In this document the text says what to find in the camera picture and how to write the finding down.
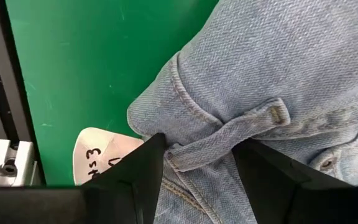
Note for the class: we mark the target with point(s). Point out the white pale denim price tag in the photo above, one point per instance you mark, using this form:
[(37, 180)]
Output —
[(98, 149)]

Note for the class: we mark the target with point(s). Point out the light blue jeans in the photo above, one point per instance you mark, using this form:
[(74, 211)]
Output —
[(259, 62)]

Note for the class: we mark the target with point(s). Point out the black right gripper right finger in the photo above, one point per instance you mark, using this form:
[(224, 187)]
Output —
[(306, 207)]

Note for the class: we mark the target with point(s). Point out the black aluminium table frame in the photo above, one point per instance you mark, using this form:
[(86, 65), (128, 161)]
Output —
[(2, 77)]

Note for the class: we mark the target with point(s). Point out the silver frame corner bracket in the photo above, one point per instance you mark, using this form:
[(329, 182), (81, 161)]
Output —
[(11, 161)]

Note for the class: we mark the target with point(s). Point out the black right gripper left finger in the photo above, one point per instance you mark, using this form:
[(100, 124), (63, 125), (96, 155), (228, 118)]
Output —
[(73, 207)]

